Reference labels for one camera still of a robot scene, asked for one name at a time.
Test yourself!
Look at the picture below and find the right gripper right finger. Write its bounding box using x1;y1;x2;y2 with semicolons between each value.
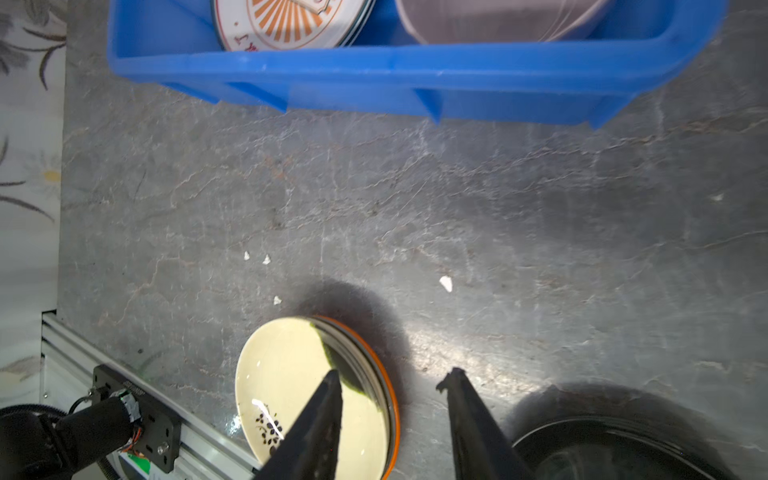
436;367;534;479

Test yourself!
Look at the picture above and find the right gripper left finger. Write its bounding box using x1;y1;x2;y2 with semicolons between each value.
254;370;343;480

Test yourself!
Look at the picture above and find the cream plate with black mark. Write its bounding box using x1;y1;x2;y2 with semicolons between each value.
234;316;391;480

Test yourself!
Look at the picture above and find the blue plastic bin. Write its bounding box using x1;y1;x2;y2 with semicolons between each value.
106;1;728;128

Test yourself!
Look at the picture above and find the purple ceramic bowl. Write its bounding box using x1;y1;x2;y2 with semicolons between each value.
396;0;615;44

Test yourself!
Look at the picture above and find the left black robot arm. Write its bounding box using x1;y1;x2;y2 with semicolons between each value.
1;391;142;479

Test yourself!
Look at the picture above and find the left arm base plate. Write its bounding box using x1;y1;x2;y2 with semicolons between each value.
93;364;182;474

